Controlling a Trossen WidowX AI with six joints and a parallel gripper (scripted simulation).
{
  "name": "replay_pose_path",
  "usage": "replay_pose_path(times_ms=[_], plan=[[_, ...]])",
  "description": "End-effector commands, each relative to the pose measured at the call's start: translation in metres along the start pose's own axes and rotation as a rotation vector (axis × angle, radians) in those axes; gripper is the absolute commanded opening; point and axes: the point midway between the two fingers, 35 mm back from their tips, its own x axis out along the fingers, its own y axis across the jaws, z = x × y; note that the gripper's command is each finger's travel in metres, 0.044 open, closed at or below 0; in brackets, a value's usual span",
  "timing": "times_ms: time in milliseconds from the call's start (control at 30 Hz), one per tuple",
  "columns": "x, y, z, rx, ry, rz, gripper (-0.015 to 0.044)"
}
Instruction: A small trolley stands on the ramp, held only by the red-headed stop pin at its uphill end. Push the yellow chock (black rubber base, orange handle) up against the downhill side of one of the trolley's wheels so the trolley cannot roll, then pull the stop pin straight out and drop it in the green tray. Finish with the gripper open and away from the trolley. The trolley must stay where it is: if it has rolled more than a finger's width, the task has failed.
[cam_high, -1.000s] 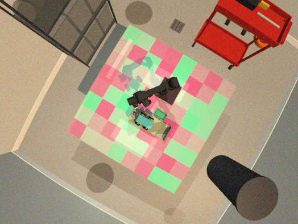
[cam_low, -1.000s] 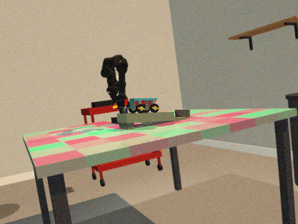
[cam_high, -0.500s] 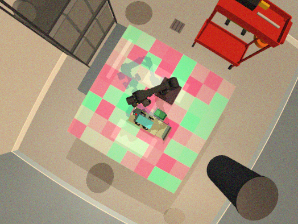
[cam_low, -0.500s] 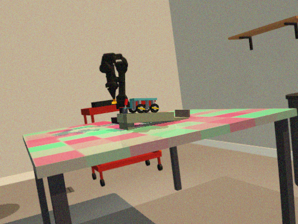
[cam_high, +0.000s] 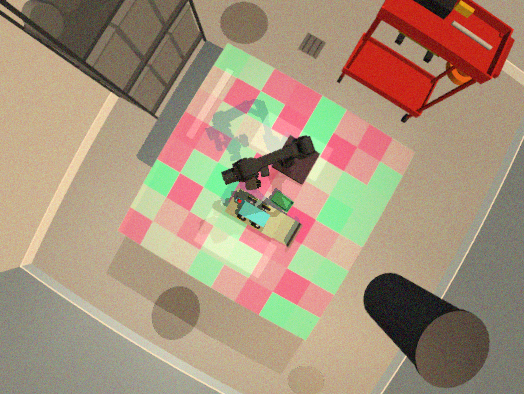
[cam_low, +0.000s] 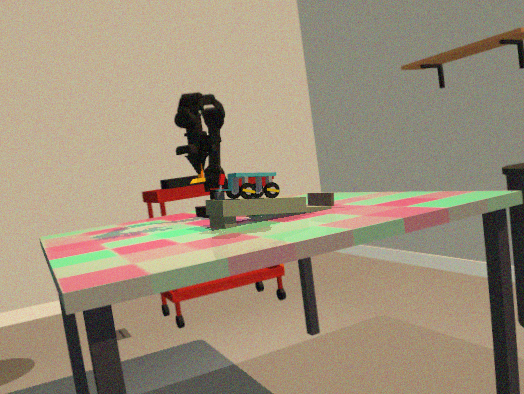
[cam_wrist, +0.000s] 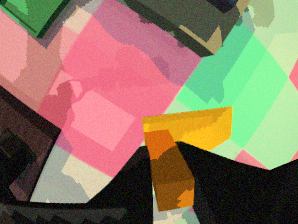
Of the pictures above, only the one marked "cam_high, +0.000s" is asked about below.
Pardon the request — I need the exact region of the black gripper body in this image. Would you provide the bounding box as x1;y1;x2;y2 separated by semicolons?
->
254;166;270;177

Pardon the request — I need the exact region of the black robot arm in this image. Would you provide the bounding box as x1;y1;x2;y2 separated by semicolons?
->
221;135;315;190

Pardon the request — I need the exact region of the green tray floor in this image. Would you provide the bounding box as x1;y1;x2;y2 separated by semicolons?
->
271;192;293;212

